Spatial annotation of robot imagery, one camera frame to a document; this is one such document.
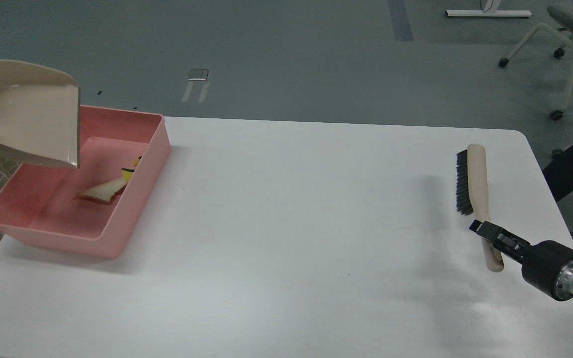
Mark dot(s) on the white table leg base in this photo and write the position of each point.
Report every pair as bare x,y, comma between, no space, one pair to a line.
490,9

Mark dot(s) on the beige plastic dustpan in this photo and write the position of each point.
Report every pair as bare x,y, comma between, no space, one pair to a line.
39,115

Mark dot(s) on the beige hand brush black bristles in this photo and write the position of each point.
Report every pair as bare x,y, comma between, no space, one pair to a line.
471,185

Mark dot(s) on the white bread crust piece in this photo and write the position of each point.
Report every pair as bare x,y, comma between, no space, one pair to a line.
104,192

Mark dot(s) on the pink plastic bin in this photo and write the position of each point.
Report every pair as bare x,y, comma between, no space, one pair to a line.
39,207

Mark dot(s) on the grey metal floor plate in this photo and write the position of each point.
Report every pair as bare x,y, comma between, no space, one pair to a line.
198,75

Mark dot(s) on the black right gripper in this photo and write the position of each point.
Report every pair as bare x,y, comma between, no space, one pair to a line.
547,266

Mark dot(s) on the white office chair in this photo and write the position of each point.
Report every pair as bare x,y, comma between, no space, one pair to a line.
562,13

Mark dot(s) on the yellow green sponge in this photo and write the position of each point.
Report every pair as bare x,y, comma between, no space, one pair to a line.
128,172

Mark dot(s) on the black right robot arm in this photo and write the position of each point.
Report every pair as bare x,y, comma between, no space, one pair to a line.
546,266

